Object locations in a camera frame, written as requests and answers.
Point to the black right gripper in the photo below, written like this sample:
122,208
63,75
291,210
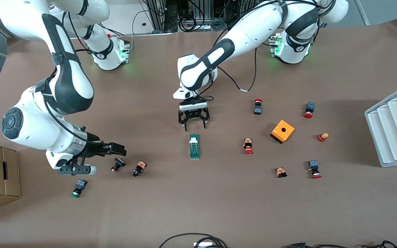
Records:
93,148

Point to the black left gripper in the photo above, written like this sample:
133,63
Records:
193,115

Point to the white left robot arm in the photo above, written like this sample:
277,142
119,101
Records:
253,27

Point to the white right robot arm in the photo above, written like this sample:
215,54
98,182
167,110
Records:
64,86

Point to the black rectangular button red contact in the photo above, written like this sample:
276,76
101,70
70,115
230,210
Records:
117,164

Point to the green mushroom push button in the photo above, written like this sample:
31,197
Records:
78,187

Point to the red mushroom button orange contact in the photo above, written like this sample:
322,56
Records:
248,146

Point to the red button black contact block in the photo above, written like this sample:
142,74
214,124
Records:
257,107

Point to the orange black contact block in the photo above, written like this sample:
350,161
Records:
281,172

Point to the red mushroom button blue contact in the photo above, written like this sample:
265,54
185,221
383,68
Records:
309,110
314,168

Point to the white power strip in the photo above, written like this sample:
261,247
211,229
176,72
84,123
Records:
203,245

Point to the red yellow button head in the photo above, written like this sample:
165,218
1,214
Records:
322,137

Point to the white ribbed plastic tray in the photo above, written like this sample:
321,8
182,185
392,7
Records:
393,127

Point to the black selector switch orange contact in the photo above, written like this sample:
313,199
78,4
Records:
139,168

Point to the orange button enclosure box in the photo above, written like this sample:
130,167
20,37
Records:
282,131

